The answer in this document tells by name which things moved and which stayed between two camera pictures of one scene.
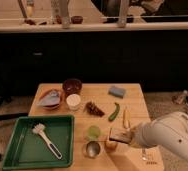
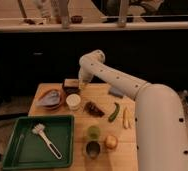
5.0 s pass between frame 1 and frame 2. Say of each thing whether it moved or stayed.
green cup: stayed
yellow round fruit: stayed
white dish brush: stayed
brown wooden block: moved
